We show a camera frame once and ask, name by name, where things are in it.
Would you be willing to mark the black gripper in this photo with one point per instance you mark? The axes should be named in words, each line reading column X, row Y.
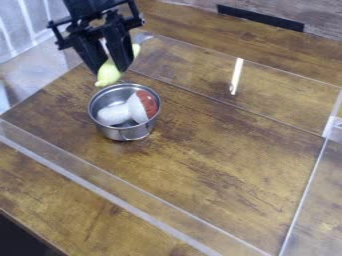
column 95, row 19

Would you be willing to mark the clear acrylic enclosure wall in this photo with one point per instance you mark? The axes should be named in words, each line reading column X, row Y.
column 167, row 217

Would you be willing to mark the green handled metal spoon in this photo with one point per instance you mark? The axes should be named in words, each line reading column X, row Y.
column 108, row 73

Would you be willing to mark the clear acrylic bracket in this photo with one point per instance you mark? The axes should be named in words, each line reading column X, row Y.
column 72, row 58

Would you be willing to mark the white red mushroom toy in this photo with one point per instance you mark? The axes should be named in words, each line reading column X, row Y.
column 139, row 108

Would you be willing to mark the small silver metal pot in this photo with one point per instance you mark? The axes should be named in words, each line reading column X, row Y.
column 117, row 95

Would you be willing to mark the black strip on table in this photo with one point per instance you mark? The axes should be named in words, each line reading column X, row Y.
column 261, row 18

